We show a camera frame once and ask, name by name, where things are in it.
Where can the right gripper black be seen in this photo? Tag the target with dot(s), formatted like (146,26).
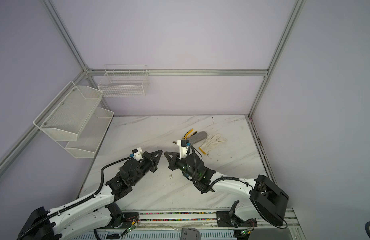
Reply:
(173,162)

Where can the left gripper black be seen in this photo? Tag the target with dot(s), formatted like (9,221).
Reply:
(150,157)

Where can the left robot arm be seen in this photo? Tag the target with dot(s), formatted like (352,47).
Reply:
(95,210)

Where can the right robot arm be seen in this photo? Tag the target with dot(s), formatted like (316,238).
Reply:
(267,198)

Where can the yellow black pliers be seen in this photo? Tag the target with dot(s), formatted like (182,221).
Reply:
(189,134)

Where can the lower white mesh shelf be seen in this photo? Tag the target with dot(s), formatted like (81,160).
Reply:
(92,135)

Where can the white mesh shelf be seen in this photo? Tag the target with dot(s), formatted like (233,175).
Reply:
(65,118)
(92,135)

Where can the grey device at front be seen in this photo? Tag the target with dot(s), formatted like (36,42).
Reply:
(190,234)

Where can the upper white mesh shelf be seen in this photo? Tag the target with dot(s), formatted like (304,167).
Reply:
(65,118)

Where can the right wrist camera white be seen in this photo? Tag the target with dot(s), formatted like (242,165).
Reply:
(184,148)

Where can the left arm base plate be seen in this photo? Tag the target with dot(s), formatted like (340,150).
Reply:
(124,220)

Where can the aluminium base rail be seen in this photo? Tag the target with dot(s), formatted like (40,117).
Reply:
(167,225)

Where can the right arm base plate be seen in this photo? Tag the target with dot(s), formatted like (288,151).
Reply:
(230,219)

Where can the white wire basket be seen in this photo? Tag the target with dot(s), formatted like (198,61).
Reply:
(124,81)

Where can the aluminium frame profile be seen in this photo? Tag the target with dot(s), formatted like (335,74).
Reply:
(9,158)

